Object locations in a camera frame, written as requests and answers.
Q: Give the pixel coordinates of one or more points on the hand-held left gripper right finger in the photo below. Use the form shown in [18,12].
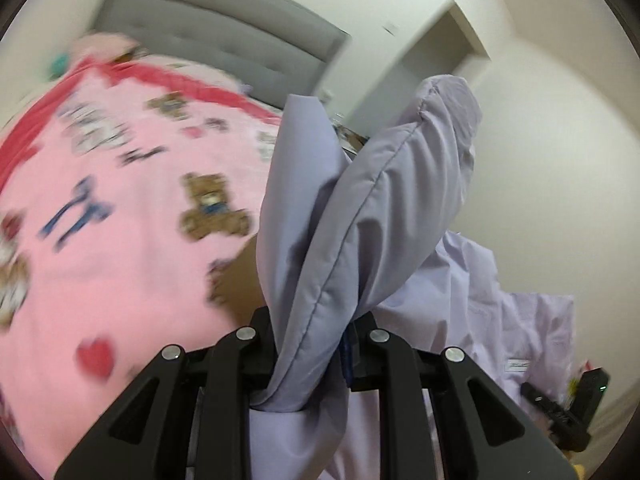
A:
[350,360]

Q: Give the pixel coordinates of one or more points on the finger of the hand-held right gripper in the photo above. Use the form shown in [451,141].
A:
[545,407]

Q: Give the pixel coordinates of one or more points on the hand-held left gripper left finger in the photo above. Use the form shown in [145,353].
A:
[261,350]

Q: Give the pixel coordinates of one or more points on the lavender padded jacket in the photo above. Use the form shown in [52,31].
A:
[350,230]

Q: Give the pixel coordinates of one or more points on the pink printed blanket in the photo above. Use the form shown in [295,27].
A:
[125,270]

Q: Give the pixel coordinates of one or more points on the grey padded headboard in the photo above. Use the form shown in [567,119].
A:
[225,45]

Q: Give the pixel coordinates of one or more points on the pink pillow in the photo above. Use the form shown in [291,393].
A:
[107,49]

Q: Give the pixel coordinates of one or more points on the teal soft item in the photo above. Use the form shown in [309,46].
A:
[60,65]

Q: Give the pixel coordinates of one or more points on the white door frame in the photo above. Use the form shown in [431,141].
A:
[430,45]

